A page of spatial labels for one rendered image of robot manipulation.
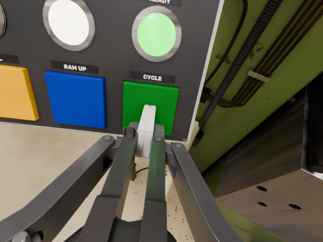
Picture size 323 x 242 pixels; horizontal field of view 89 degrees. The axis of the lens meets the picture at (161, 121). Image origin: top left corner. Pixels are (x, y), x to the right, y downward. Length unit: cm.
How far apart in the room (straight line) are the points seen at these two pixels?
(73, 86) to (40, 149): 126
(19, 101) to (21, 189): 117
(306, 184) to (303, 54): 27
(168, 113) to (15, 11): 21
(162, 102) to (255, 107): 40
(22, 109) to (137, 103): 16
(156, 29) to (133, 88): 7
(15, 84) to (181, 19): 23
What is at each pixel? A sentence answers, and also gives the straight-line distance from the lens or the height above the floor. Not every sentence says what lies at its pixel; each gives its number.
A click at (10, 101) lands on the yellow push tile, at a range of 31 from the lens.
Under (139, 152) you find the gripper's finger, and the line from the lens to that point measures 17.
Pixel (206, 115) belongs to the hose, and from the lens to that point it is 62.
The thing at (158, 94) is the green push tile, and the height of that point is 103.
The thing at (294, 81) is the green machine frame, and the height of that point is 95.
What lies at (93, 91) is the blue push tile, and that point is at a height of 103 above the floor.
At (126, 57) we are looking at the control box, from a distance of 22.
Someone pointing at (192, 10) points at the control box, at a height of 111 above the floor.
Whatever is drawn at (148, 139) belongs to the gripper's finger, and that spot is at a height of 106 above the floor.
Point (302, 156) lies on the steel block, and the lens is 44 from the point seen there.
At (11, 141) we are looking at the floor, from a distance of 163.
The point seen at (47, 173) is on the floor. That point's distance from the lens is 140.
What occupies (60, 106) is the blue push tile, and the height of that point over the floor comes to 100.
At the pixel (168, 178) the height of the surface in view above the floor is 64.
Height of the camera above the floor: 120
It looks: 57 degrees down
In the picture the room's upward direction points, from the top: 11 degrees clockwise
